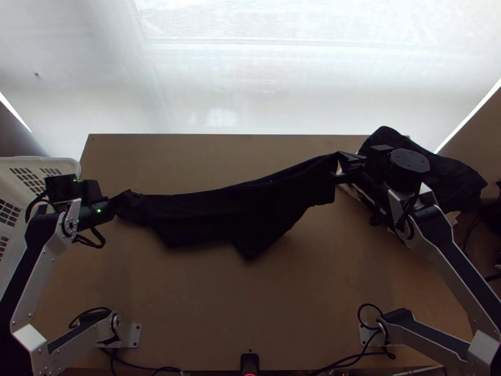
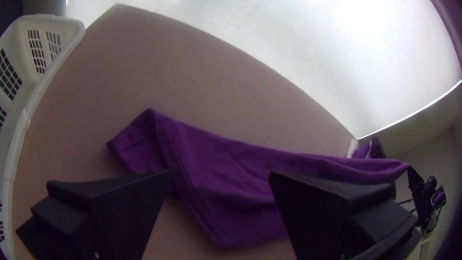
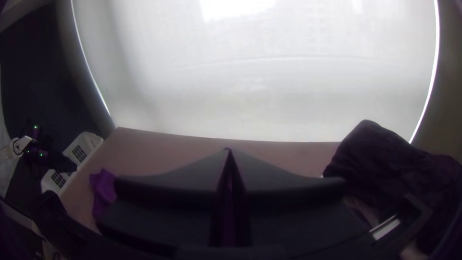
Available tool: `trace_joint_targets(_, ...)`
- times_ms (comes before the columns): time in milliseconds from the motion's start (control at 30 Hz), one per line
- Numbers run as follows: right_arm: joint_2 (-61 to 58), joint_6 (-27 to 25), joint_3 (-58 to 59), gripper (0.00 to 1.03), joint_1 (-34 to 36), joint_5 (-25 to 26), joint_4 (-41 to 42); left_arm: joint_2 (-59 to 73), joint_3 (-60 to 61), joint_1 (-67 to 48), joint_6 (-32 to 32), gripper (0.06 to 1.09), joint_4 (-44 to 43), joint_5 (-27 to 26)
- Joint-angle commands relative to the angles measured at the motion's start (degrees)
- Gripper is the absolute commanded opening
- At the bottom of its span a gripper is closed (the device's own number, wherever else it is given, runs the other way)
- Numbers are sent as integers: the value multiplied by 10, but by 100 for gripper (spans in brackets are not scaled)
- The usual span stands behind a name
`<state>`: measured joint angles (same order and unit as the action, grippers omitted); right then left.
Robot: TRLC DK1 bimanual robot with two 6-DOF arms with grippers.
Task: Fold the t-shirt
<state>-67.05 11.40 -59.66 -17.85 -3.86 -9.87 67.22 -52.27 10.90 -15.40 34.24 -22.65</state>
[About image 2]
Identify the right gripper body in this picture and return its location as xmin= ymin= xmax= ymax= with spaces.
xmin=413 ymin=176 xmax=447 ymax=227

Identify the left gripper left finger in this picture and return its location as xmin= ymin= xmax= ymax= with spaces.
xmin=16 ymin=169 xmax=171 ymax=260

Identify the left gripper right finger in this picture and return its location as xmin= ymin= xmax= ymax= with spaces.
xmin=269 ymin=169 xmax=422 ymax=260

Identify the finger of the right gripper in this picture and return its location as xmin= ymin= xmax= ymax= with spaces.
xmin=407 ymin=165 xmax=426 ymax=193

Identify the dark t-shirt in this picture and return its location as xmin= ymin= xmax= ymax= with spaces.
xmin=106 ymin=108 xmax=411 ymax=251

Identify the pile of folded clothes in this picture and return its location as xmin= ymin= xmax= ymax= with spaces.
xmin=346 ymin=136 xmax=387 ymax=159

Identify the white laundry basket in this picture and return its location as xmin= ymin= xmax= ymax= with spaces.
xmin=0 ymin=14 xmax=87 ymax=260

